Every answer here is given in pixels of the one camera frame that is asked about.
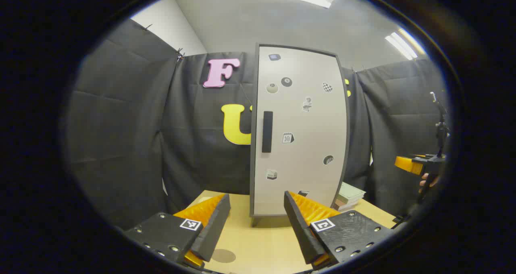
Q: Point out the dark upright stand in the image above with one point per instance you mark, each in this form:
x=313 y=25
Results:
x=441 y=131

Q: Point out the brown cover book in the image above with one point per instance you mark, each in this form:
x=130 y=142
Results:
x=339 y=204

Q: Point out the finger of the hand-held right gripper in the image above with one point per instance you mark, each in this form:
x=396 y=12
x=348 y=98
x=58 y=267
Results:
x=409 y=164

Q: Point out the narrow ceiling light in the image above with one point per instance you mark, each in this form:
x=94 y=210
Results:
x=403 y=44

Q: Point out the black backdrop cloth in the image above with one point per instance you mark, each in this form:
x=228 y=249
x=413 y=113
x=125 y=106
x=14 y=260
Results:
x=121 y=125

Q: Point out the beige cabinet door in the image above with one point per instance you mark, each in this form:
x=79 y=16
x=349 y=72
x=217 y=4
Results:
x=306 y=165

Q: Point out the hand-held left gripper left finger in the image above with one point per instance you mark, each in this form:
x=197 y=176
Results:
x=213 y=229

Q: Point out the dark grey cabinet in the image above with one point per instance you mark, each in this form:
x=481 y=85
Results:
x=254 y=221

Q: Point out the green cover book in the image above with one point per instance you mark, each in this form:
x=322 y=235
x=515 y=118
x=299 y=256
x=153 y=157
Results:
x=350 y=192

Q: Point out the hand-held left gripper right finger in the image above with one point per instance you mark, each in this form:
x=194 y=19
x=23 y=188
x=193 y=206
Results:
x=300 y=233

